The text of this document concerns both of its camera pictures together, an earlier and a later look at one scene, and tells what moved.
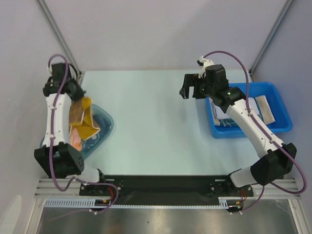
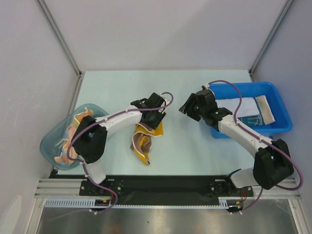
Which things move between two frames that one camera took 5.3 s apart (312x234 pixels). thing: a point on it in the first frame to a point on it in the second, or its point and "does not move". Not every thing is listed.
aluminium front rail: (63, 188) does not move
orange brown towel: (81, 125) to (141, 142)
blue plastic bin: (274, 100) does not move
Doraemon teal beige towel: (263, 107) does not move
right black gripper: (192, 86) to (193, 105)
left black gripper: (81, 92) to (154, 125)
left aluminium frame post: (62, 39) does not move
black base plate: (189, 189) does not move
